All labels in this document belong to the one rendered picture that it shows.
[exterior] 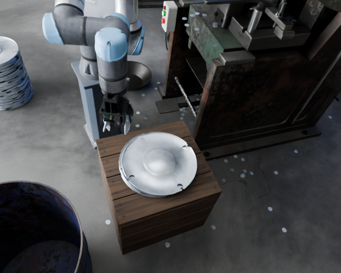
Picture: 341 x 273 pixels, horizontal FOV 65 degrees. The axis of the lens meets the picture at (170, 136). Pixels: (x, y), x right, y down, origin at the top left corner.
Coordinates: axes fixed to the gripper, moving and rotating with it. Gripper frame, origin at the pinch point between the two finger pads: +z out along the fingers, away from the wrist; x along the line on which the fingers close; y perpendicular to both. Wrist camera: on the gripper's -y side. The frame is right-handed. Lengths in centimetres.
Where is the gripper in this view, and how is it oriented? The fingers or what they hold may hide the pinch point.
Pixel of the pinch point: (118, 127)
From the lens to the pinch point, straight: 92.9
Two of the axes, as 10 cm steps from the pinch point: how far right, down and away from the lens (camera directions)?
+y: -0.8, 7.6, -6.4
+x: 9.9, 1.3, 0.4
